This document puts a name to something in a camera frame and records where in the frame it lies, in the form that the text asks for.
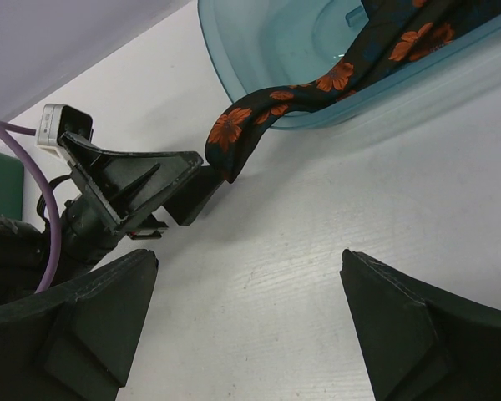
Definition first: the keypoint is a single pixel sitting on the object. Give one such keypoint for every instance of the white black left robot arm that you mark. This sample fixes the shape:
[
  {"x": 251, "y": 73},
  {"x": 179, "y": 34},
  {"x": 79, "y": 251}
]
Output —
[{"x": 24, "y": 253}]

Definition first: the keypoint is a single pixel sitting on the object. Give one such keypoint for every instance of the black orange floral tie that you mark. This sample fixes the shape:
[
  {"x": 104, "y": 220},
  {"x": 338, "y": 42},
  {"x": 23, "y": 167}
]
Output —
[{"x": 393, "y": 30}]

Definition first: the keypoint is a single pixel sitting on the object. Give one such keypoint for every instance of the green compartment organizer tray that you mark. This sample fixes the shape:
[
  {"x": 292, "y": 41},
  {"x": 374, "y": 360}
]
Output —
[{"x": 11, "y": 187}]

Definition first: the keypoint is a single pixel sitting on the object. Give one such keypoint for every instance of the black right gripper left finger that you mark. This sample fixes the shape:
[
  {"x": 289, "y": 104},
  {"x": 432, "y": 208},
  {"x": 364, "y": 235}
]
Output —
[{"x": 77, "y": 340}]

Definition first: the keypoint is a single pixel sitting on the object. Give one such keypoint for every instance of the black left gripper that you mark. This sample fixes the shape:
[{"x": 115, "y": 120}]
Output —
[{"x": 119, "y": 193}]

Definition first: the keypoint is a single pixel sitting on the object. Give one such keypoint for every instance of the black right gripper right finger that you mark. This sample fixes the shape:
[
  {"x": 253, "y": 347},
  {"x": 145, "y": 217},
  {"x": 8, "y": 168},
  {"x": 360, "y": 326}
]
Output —
[{"x": 418, "y": 341}]

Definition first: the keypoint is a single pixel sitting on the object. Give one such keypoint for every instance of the teal translucent plastic tub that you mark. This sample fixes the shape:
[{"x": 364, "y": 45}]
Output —
[{"x": 259, "y": 44}]

